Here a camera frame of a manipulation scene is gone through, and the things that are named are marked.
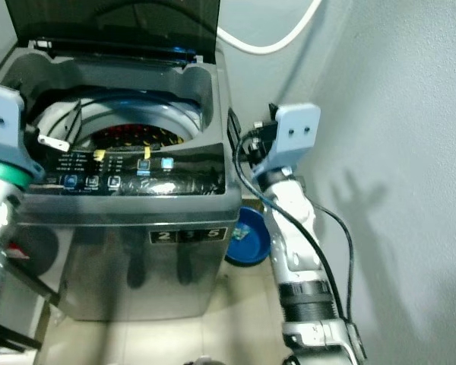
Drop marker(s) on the red and black clothes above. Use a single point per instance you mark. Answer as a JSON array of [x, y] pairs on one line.
[[129, 137]]

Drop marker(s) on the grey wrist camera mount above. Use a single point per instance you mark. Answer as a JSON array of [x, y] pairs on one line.
[[7, 122], [296, 133]]

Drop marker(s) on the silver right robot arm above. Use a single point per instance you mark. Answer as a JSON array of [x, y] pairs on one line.
[[292, 243]]

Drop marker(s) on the blue plastic basin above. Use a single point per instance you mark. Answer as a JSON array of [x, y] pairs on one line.
[[251, 249]]

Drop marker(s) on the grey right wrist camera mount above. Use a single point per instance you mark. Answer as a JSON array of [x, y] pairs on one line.
[[296, 133]]

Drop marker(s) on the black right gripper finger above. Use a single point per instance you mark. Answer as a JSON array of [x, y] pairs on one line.
[[233, 129]]

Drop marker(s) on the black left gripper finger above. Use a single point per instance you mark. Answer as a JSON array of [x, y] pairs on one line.
[[74, 122], [53, 142]]

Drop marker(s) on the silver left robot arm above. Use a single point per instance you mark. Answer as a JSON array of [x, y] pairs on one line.
[[0, 228]]

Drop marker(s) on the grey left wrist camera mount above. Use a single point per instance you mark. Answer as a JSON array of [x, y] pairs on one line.
[[7, 122]]

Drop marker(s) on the dark tinted washer lid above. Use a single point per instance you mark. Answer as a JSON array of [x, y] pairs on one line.
[[106, 23]]

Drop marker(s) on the grey top-load washing machine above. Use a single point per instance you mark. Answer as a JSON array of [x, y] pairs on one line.
[[137, 281]]

